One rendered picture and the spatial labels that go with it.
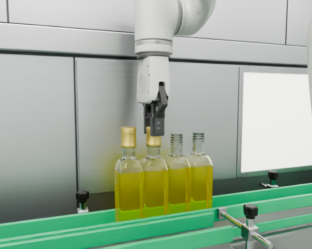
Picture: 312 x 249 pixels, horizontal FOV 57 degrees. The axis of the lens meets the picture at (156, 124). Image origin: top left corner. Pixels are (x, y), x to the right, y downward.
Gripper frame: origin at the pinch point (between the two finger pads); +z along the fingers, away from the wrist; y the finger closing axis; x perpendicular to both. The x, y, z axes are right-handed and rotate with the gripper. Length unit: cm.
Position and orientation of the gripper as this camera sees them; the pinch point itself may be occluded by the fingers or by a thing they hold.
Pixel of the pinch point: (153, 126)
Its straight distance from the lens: 65.2
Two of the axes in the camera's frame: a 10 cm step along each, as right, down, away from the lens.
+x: 9.4, -0.3, 3.5
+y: 3.5, 0.9, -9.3
